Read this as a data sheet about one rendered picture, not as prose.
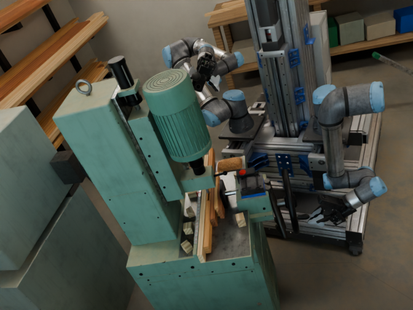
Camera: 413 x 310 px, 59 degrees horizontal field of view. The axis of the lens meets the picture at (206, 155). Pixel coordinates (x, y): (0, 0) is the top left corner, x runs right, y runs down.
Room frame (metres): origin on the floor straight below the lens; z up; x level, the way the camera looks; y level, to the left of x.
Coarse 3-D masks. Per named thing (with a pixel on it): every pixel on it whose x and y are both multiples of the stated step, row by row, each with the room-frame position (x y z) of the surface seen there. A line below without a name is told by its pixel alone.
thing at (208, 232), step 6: (210, 150) 1.51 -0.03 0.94; (210, 156) 1.46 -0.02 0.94; (210, 162) 1.41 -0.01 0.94; (210, 228) 1.02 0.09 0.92; (204, 234) 0.99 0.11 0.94; (210, 234) 1.00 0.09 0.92; (204, 240) 0.96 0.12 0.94; (210, 240) 0.97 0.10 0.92; (204, 246) 0.93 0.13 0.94; (210, 246) 0.95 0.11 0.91; (210, 252) 0.93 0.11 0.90
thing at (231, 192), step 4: (220, 180) 1.20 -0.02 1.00; (220, 184) 1.18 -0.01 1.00; (220, 188) 1.15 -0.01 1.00; (224, 188) 1.18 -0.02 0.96; (220, 192) 1.13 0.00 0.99; (224, 192) 1.16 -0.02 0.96; (228, 192) 1.15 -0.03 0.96; (232, 192) 1.14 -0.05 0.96; (220, 196) 1.12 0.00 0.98; (224, 196) 1.13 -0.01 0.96; (224, 200) 1.12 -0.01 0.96; (224, 204) 1.12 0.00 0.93; (224, 208) 1.12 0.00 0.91
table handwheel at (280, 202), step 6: (282, 174) 1.16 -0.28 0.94; (288, 180) 1.10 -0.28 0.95; (288, 186) 1.07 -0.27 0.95; (288, 192) 1.05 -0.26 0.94; (288, 198) 1.03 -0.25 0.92; (294, 198) 1.10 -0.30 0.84; (282, 204) 1.11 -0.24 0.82; (288, 204) 1.02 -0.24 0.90; (294, 204) 1.09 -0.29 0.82; (294, 210) 1.00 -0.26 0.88; (294, 216) 0.99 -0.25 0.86; (294, 222) 0.98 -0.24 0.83; (294, 228) 0.98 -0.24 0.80
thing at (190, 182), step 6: (210, 168) 1.21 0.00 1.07; (186, 174) 1.22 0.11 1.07; (192, 174) 1.21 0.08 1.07; (204, 174) 1.18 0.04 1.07; (210, 174) 1.17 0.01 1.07; (180, 180) 1.20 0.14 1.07; (186, 180) 1.19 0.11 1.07; (192, 180) 1.18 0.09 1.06; (198, 180) 1.17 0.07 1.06; (204, 180) 1.17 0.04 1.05; (210, 180) 1.16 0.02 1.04; (186, 186) 1.19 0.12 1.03; (192, 186) 1.18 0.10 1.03; (198, 186) 1.18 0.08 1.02; (204, 186) 1.17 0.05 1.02; (210, 186) 1.16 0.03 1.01; (186, 192) 1.19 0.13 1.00
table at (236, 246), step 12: (240, 156) 1.43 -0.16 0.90; (216, 168) 1.41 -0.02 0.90; (228, 180) 1.29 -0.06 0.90; (228, 204) 1.14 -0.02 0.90; (228, 216) 1.08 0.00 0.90; (252, 216) 1.06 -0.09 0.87; (264, 216) 1.04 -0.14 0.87; (216, 228) 1.03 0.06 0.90; (228, 228) 1.01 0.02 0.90; (240, 228) 0.99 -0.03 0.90; (216, 240) 0.97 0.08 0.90; (228, 240) 0.95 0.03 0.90; (240, 240) 0.93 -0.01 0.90; (252, 240) 0.95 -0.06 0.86; (216, 252) 0.92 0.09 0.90; (228, 252) 0.90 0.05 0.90; (240, 252) 0.88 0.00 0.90; (252, 252) 0.88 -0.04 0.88; (204, 264) 0.89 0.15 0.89; (216, 264) 0.88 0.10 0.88; (228, 264) 0.87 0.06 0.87; (240, 264) 0.86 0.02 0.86; (252, 264) 0.85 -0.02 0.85
